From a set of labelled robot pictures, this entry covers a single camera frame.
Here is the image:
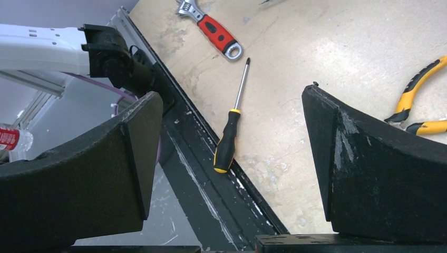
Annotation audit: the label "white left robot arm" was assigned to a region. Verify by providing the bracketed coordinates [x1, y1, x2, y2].
[1, 24, 154, 98]

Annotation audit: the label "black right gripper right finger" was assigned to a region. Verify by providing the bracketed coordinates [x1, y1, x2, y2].
[302, 84, 446, 243]

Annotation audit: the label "yellow handled pliers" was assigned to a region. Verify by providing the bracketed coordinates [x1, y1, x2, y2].
[383, 55, 447, 136]

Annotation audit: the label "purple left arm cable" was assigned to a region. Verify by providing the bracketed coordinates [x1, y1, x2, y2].
[63, 71, 163, 165]

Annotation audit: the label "red label bottle off table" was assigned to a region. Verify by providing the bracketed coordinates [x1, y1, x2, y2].
[1, 126, 34, 152]

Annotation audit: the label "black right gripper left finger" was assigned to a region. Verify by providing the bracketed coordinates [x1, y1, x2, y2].
[1, 92, 163, 252]

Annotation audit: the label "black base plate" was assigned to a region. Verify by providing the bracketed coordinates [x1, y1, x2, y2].
[145, 48, 288, 251]

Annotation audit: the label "red handled adjustable wrench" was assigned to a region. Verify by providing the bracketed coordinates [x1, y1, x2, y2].
[177, 0, 244, 61]

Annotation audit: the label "aluminium frame rail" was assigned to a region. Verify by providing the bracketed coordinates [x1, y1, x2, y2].
[1, 6, 144, 129]

